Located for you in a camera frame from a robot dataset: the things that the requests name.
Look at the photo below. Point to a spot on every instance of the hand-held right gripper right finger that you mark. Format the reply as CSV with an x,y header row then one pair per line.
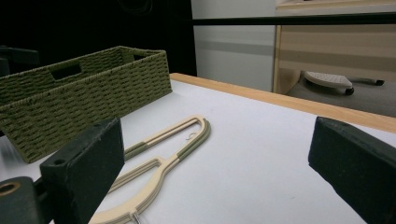
x,y
358,165

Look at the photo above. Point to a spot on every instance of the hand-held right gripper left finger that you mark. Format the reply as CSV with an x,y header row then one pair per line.
x,y
84,168

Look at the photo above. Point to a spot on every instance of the green woven basket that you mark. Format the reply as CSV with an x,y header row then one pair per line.
x,y
93,102

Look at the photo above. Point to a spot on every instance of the beige clothes hanger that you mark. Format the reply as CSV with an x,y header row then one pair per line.
x,y
168,164

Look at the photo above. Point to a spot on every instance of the rolling chair base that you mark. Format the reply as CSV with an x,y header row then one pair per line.
x,y
327,80

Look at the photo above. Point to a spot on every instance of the white table mat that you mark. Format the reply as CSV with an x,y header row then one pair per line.
x,y
249,155

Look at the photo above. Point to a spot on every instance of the wooden desk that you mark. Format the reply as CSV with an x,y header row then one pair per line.
x,y
336,53

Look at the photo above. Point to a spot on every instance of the black curtain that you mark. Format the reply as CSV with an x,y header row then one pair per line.
x,y
93,25

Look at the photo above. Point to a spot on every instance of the white cabinet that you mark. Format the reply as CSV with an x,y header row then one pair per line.
x,y
233,62

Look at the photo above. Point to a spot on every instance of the black horizontal frame bar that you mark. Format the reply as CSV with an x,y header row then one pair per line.
x,y
280,20

